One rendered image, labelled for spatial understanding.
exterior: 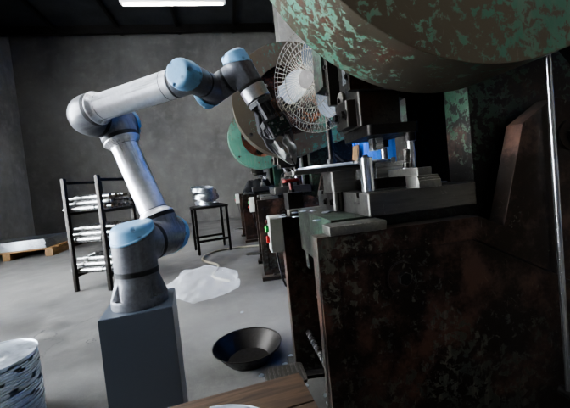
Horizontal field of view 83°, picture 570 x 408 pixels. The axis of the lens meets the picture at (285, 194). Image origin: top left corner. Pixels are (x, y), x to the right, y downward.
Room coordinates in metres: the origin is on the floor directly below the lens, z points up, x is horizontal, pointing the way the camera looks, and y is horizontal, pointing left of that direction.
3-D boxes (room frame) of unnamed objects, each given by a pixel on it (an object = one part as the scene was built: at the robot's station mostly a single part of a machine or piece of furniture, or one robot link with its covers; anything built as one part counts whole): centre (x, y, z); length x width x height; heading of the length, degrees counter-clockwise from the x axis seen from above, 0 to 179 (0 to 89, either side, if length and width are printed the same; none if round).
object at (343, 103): (1.02, -0.27, 1.04); 0.17 x 0.15 x 0.30; 100
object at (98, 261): (2.82, 1.63, 0.47); 0.46 x 0.43 x 0.95; 80
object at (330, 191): (0.99, -0.14, 0.72); 0.25 x 0.14 x 0.14; 100
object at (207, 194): (3.88, 0.95, 0.40); 0.45 x 0.40 x 0.79; 22
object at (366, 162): (0.83, -0.22, 0.75); 0.03 x 0.03 x 0.10; 10
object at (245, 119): (2.79, -0.38, 0.87); 1.53 x 0.99 x 1.74; 98
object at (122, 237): (0.91, 0.44, 0.62); 0.13 x 0.12 x 0.14; 163
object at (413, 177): (0.86, -0.34, 0.76); 0.17 x 0.06 x 0.10; 10
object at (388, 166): (1.02, -0.31, 0.76); 0.15 x 0.09 x 0.05; 10
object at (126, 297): (0.91, 0.44, 0.50); 0.15 x 0.15 x 0.10
